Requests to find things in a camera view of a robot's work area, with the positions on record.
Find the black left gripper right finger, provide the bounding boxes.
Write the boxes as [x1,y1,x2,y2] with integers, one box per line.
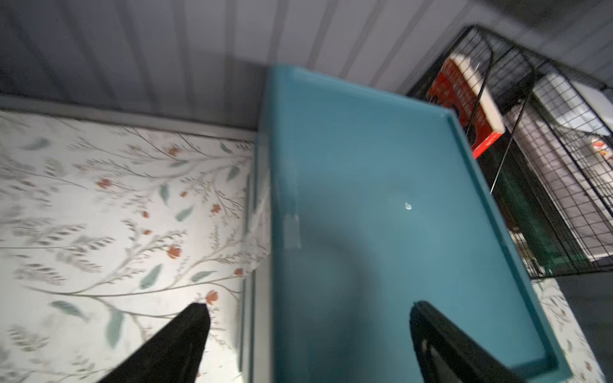
[410,301,523,382]

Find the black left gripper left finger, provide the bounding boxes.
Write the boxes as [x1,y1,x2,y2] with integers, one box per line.
[102,303,211,383]

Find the teal drawer cabinet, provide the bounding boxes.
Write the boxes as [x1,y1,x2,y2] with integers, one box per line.
[250,65,571,382]

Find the floral table mat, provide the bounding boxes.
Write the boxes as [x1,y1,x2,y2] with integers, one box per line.
[1,112,603,382]

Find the white checkered notebook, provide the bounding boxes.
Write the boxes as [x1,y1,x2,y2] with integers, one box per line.
[504,105,612,260]

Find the red book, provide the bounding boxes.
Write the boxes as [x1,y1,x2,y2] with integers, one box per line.
[426,54,505,158]

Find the black wire desk organizer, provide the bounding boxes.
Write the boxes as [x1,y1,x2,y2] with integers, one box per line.
[406,23,613,279]

